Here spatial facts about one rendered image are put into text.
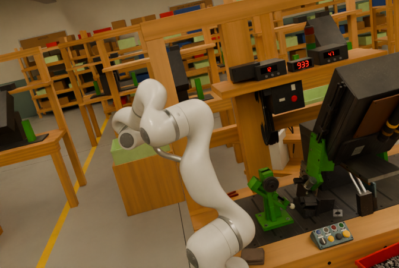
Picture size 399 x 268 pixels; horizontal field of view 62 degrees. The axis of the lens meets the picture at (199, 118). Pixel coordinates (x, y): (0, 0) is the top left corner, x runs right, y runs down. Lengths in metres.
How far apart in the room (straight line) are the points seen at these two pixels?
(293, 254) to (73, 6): 10.78
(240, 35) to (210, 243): 1.09
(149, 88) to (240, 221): 0.49
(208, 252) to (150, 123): 0.40
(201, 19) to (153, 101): 0.81
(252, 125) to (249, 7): 0.62
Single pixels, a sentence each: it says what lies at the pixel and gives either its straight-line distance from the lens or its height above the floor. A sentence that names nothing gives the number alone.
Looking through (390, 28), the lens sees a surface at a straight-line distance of 6.68.
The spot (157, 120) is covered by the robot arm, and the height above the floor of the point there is 1.66.
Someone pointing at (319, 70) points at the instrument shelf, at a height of 1.53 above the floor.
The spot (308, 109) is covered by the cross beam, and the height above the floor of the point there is 1.26.
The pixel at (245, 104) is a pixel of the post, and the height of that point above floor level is 1.42.
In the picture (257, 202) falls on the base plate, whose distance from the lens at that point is 1.89.
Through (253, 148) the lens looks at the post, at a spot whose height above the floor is 1.15.
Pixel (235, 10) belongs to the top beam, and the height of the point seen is 1.90.
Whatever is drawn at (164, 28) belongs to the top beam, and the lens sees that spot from 1.69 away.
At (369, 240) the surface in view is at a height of 0.88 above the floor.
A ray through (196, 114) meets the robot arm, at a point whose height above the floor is 1.64.
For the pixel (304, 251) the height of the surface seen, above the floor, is 0.90.
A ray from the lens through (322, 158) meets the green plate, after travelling 1.63.
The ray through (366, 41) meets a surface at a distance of 10.15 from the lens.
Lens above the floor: 1.90
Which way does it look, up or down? 16 degrees down
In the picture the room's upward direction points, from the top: 13 degrees counter-clockwise
